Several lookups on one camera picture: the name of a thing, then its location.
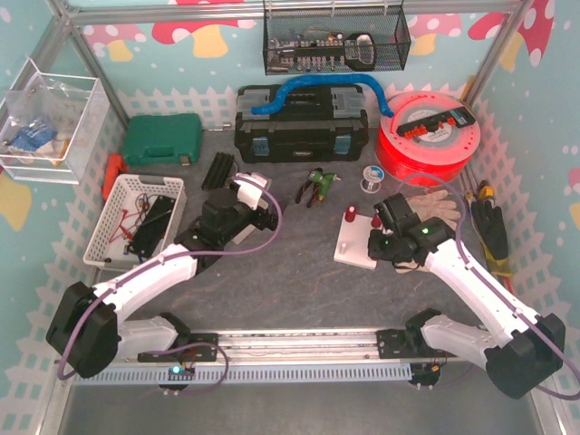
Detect red large spring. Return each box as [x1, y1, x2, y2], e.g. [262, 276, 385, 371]
[344, 206, 357, 223]

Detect orange black pliers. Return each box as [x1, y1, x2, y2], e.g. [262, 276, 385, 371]
[295, 174, 321, 208]

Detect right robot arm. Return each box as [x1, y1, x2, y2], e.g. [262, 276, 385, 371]
[368, 193, 566, 399]

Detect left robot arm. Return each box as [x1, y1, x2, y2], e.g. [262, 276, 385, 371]
[45, 172, 283, 381]

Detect white spring tray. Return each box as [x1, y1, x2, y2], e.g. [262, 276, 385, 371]
[232, 225, 256, 245]

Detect black aluminium extrusion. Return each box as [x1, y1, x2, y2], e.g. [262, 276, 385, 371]
[201, 152, 234, 191]

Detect brown tape roll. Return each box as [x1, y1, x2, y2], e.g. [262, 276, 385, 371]
[228, 161, 239, 178]

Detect white peg board fixture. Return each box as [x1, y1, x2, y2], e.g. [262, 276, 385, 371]
[333, 214, 377, 270]

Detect black circuit board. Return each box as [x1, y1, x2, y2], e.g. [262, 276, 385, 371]
[127, 196, 175, 259]

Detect white perforated basket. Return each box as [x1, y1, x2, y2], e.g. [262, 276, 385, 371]
[83, 174, 187, 272]

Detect black rubber glove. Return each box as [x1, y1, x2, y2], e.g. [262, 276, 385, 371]
[470, 199, 512, 277]

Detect yellow black screwdriver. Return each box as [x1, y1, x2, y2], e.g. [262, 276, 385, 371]
[464, 180, 495, 203]

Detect green plastic case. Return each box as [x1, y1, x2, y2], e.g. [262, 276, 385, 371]
[121, 113, 203, 166]

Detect red filament spool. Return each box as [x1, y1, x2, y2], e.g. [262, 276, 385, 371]
[375, 91, 481, 188]

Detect black toolbox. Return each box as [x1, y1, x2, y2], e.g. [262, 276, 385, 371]
[234, 85, 369, 164]

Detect clear acrylic box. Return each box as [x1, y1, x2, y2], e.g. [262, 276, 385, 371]
[1, 59, 110, 185]

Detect blue white glove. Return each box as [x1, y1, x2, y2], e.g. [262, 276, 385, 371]
[8, 117, 58, 156]

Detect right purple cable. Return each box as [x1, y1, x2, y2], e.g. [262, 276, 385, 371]
[398, 175, 580, 401]

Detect solder wire spool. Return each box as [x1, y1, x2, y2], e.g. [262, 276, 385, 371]
[360, 165, 385, 194]

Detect orange handled tool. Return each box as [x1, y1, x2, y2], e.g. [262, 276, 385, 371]
[101, 153, 126, 201]

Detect blue corrugated hose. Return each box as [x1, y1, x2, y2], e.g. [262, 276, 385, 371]
[251, 73, 396, 119]

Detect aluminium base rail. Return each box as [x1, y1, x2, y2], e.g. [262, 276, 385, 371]
[46, 317, 453, 378]

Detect white slotted cable duct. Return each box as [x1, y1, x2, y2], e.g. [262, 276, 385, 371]
[74, 362, 412, 386]

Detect black wire mesh basket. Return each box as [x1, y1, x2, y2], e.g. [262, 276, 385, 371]
[262, 5, 411, 75]

